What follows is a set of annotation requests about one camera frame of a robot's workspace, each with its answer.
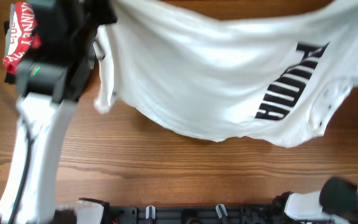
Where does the white t-shirt black print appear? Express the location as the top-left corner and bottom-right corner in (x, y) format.
(94, 1), (358, 147)

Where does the left black cable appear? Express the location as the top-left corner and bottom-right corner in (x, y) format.
(7, 118), (34, 224)

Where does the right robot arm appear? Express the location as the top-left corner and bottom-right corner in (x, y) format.
(269, 177), (358, 224)

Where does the red printed t-shirt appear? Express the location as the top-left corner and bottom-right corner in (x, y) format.
(2, 2), (41, 75)

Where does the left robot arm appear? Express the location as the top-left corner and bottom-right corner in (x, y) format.
(0, 0), (117, 223)

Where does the black garment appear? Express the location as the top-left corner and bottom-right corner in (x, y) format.
(4, 21), (16, 85)

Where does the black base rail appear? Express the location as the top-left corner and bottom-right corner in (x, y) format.
(110, 204), (290, 224)

